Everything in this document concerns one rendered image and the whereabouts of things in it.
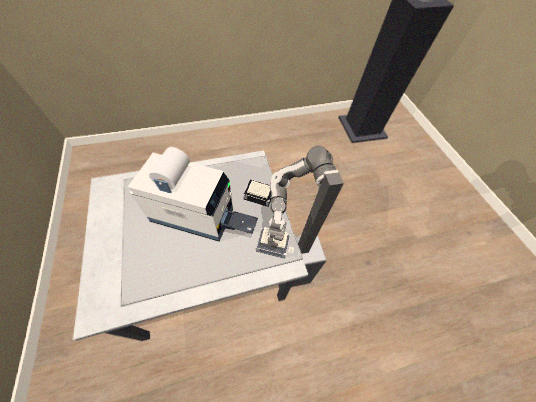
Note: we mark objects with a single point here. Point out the white foil roll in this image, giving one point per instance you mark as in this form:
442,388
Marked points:
170,166

